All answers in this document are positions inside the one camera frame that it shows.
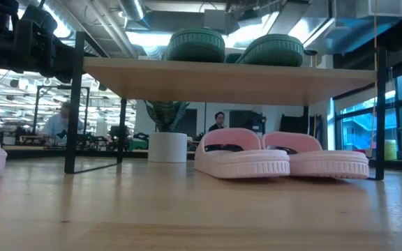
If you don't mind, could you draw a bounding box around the green foam slide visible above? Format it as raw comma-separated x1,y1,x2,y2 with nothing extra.
234,33,305,68
165,26,226,63

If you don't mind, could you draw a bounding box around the person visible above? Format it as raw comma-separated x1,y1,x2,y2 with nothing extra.
207,111,227,132
42,101,84,139

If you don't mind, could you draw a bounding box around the snake plant in white pot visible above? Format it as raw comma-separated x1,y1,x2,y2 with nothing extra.
144,100,191,164

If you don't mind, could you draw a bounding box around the black equipment rack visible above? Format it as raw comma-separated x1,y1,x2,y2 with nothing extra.
228,109,267,135

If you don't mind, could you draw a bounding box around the yellow-green cylinder container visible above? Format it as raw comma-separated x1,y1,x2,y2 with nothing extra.
384,139,398,161

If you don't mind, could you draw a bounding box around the wooden shelf black metal frame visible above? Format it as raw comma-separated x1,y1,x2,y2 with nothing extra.
64,31,387,181

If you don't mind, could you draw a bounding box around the silver ceiling duct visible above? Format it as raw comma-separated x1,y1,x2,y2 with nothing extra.
119,0,147,22

